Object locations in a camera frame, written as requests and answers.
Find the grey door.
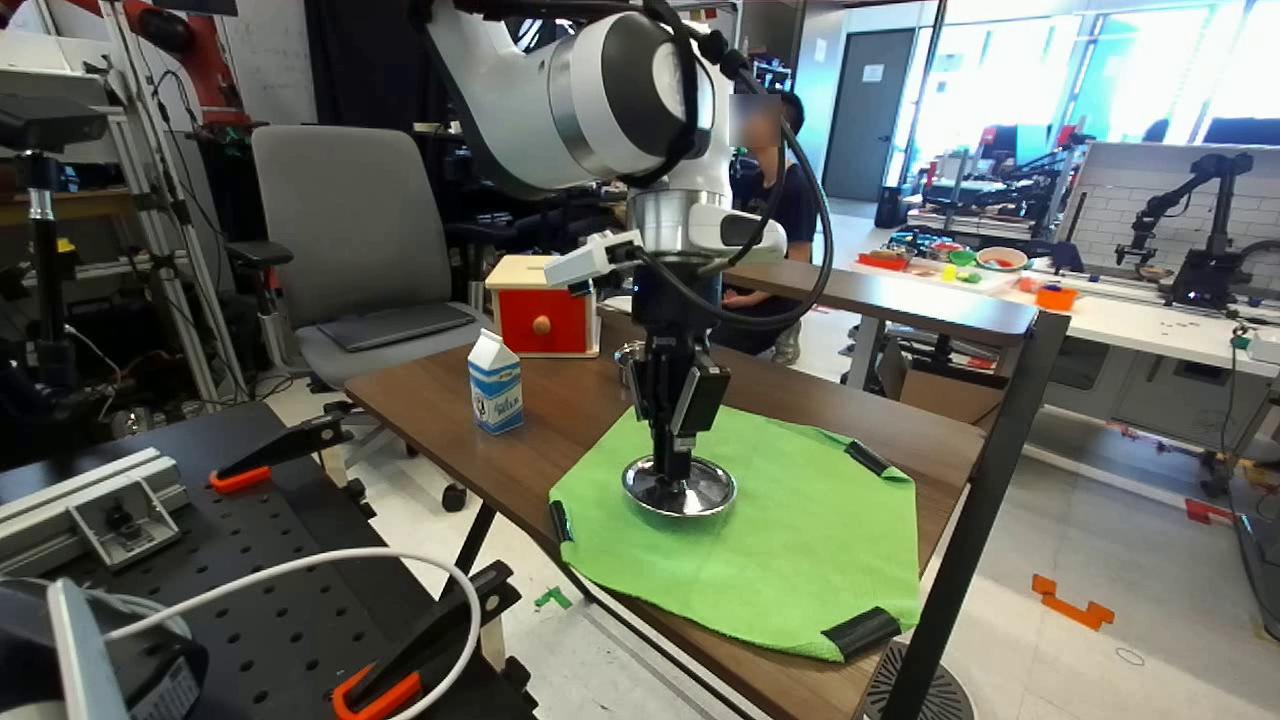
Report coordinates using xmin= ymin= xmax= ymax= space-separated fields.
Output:
xmin=821 ymin=24 xmax=922 ymax=206

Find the green towel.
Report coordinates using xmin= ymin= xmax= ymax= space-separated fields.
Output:
xmin=544 ymin=397 xmax=928 ymax=667

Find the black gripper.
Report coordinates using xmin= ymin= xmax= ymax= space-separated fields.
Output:
xmin=622 ymin=255 xmax=737 ymax=490

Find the grey metal tripod stand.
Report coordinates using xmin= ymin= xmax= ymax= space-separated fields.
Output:
xmin=75 ymin=0 xmax=256 ymax=407

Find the red wooden box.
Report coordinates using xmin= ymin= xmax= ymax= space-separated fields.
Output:
xmin=480 ymin=252 xmax=602 ymax=360

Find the white blue milk carton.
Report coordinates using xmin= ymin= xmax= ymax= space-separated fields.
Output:
xmin=462 ymin=325 xmax=528 ymax=441

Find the person in dark shirt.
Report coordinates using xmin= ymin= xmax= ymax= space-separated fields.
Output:
xmin=710 ymin=89 xmax=821 ymax=368

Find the large black orange clamp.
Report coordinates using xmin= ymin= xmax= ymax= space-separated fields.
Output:
xmin=327 ymin=558 xmax=522 ymax=720

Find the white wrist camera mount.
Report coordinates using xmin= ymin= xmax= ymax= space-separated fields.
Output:
xmin=540 ymin=225 xmax=648 ymax=293

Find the red floor tape mark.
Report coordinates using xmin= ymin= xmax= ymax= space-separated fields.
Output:
xmin=1181 ymin=495 xmax=1240 ymax=534

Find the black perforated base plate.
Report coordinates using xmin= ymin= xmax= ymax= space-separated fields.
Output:
xmin=0 ymin=397 xmax=540 ymax=720

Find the white grey device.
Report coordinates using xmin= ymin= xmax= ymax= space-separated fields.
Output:
xmin=0 ymin=574 xmax=212 ymax=720

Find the aluminium extrusion rail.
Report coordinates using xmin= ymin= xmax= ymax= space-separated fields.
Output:
xmin=0 ymin=443 xmax=188 ymax=580

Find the orange floor tape mark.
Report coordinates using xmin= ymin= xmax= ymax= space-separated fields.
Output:
xmin=1029 ymin=574 xmax=1119 ymax=638

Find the brown wooden table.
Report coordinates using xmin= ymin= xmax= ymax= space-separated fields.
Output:
xmin=338 ymin=307 xmax=990 ymax=720

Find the grey office chair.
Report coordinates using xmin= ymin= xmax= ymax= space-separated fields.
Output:
xmin=225 ymin=120 xmax=491 ymax=521

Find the large black tape strip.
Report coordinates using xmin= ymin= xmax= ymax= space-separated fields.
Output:
xmin=821 ymin=604 xmax=907 ymax=664

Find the round black post base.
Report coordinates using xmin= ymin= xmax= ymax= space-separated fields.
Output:
xmin=855 ymin=638 xmax=980 ymax=720

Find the white cable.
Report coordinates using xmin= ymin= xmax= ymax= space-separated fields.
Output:
xmin=101 ymin=544 xmax=486 ymax=720

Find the narrow black tape strip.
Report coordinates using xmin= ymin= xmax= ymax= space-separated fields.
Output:
xmin=839 ymin=436 xmax=913 ymax=490

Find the black metal post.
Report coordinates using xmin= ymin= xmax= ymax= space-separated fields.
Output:
xmin=874 ymin=314 xmax=1076 ymax=720

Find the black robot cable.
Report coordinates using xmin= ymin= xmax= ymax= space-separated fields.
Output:
xmin=634 ymin=0 xmax=839 ymax=333

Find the white work table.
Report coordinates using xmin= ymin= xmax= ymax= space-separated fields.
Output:
xmin=850 ymin=236 xmax=1280 ymax=383

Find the small black orange clamp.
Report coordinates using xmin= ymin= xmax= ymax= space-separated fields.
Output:
xmin=203 ymin=412 xmax=359 ymax=500

